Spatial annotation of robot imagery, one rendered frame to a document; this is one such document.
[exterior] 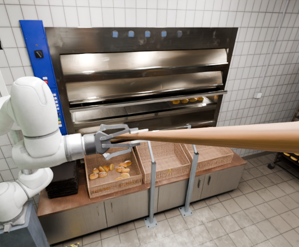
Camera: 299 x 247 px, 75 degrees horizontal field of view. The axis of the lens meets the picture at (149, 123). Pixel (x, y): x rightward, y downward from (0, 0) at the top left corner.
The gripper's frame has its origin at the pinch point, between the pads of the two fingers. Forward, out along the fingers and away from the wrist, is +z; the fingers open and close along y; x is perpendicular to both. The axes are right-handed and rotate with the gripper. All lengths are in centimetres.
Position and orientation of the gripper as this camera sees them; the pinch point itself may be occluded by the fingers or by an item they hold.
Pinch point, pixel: (139, 135)
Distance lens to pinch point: 75.1
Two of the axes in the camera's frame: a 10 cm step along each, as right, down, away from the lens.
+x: 3.0, -0.6, -9.5
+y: 1.5, 9.9, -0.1
